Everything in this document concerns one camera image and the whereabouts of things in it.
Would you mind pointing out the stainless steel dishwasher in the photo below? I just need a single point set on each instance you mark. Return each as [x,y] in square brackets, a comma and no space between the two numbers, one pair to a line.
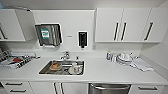
[110,90]

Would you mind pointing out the black soap dispenser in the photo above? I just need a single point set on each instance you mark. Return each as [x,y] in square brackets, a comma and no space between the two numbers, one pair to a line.
[82,39]

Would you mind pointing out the small chrome sink knob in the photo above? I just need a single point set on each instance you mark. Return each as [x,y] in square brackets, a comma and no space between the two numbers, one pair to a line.
[78,57]

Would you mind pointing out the chrome faucet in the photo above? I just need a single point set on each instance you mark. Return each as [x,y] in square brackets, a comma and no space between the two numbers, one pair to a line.
[66,55]

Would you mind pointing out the white mug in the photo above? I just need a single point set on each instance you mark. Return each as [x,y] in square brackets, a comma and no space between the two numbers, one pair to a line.
[76,68]

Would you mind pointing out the small blue label bottle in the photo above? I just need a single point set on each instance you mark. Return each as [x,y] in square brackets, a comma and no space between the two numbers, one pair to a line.
[109,56]

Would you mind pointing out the small clear glass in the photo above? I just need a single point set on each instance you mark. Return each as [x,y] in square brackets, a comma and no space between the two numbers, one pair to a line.
[114,57]

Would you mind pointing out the steel paper towel dispenser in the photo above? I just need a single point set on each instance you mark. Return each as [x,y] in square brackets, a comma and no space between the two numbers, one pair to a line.
[55,35]

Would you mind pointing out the orange brown dish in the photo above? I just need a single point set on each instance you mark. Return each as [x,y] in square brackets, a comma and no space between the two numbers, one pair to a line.
[55,66]

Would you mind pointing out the steel sink basin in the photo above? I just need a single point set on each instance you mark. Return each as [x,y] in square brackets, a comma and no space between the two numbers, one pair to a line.
[45,70]

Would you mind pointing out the white sink base cabinet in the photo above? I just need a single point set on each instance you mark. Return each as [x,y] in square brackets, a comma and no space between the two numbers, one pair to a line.
[43,88]

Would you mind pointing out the white drawer unit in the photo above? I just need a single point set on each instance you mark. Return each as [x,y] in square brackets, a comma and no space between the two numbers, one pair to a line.
[26,88]
[160,91]

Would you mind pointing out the white wall outlet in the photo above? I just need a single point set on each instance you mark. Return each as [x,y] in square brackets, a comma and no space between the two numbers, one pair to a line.
[93,47]

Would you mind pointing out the white wall cabinet several doors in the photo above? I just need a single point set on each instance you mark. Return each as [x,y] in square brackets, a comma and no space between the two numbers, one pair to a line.
[106,23]

